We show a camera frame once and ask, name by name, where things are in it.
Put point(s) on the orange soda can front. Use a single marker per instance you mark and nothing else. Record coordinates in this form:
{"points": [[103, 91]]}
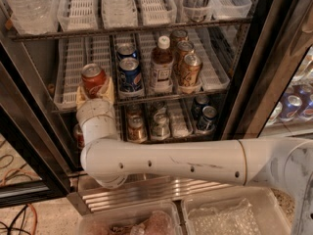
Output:
{"points": [[189, 70]]}

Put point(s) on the clear water bottle top left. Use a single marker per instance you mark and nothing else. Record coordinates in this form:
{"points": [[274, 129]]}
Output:
{"points": [[34, 16]]}

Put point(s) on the clear plastic bin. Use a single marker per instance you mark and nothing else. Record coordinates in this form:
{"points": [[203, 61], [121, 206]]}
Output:
{"points": [[234, 211], [155, 218]]}

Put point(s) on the brown tea bottle white cap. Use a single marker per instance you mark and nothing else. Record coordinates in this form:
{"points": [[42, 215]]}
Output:
{"points": [[161, 63]]}

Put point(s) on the clear plastic bin right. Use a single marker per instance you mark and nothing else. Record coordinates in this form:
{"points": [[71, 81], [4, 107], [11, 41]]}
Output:
{"points": [[234, 211]]}

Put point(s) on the blue can bottom front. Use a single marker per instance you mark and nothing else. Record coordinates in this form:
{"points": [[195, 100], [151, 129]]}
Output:
{"points": [[207, 118]]}

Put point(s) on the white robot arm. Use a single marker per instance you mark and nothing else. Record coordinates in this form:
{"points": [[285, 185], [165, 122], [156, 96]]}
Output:
{"points": [[284, 163]]}

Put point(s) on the red coke can shelf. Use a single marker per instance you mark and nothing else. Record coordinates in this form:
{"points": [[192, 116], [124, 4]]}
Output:
{"points": [[93, 78]]}

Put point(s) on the brown can bottom front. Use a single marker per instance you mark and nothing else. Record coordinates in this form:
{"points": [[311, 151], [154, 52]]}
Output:
{"points": [[136, 130]]}

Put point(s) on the blue pepsi can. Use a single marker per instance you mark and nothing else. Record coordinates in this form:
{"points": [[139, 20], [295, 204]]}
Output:
{"points": [[126, 51], [130, 77]]}

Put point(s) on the blue can behind glass door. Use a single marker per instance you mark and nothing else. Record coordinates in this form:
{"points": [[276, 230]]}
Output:
{"points": [[290, 105]]}

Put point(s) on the blue pepsi can rear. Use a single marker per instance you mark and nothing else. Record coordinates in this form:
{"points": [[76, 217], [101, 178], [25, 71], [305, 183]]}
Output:
{"points": [[126, 51]]}

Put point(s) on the clear plastic bin left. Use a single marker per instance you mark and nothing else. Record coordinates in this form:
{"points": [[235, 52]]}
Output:
{"points": [[155, 218]]}

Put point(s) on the red coke can bottom front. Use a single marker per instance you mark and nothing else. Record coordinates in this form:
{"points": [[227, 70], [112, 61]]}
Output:
{"points": [[78, 135]]}

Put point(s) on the orange soda can rear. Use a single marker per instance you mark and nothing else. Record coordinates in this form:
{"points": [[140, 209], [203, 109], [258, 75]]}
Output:
{"points": [[178, 35]]}

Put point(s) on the blue can bottom rear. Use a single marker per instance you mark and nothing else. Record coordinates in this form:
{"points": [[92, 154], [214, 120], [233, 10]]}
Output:
{"points": [[199, 103]]}

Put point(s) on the silver can bottom front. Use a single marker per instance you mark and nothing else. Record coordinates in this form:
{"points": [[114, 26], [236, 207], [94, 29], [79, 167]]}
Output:
{"points": [[160, 126]]}

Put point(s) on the orange soda can middle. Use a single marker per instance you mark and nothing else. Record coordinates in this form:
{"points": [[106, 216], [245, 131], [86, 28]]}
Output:
{"points": [[183, 48]]}

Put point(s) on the blue pepsi can front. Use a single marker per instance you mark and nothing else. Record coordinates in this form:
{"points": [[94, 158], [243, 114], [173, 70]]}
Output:
{"points": [[130, 77]]}

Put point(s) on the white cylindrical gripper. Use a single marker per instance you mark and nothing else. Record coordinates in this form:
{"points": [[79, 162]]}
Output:
{"points": [[95, 109]]}

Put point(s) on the plaid can top shelf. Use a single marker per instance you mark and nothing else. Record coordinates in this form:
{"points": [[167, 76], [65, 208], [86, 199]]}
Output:
{"points": [[196, 10]]}

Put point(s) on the orange soda can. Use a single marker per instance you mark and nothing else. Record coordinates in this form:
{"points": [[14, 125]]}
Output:
{"points": [[178, 35], [189, 70], [183, 48]]}

